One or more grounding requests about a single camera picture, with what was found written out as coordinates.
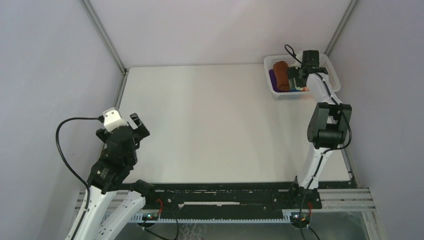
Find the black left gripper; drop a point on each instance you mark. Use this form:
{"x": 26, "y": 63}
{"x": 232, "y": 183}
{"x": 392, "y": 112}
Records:
{"x": 141, "y": 131}

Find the right controller board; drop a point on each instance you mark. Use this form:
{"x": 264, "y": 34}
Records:
{"x": 300, "y": 217}

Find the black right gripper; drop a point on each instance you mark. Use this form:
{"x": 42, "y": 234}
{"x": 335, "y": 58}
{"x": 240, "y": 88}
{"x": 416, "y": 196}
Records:
{"x": 293, "y": 72}

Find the brown towel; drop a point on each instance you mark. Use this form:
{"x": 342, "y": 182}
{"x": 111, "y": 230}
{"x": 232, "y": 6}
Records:
{"x": 281, "y": 75}

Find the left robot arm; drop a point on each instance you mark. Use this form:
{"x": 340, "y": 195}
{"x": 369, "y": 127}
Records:
{"x": 109, "y": 203}

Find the left controller board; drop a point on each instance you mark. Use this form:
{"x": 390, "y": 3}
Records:
{"x": 150, "y": 217}

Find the white slotted cable duct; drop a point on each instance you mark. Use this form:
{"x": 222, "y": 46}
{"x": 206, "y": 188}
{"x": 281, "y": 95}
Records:
{"x": 284, "y": 218}

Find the teal towel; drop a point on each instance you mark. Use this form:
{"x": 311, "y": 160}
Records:
{"x": 299, "y": 89}

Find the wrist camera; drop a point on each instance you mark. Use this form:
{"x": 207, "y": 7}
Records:
{"x": 113, "y": 119}
{"x": 298, "y": 59}

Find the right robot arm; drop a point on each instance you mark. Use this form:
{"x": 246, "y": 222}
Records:
{"x": 329, "y": 127}

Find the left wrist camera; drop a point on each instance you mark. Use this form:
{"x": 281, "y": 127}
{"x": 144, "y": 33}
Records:
{"x": 113, "y": 119}

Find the purple rolled towel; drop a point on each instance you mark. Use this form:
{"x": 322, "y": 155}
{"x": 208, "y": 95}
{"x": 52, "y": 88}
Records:
{"x": 273, "y": 81}

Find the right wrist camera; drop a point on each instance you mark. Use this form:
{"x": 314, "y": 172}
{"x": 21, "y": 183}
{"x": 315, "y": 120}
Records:
{"x": 298, "y": 59}

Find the white plastic basket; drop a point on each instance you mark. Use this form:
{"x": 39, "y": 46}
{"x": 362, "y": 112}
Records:
{"x": 324, "y": 61}

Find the controller board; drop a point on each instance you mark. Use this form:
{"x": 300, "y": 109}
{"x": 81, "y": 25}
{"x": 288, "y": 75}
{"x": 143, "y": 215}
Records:
{"x": 300, "y": 217}
{"x": 150, "y": 217}

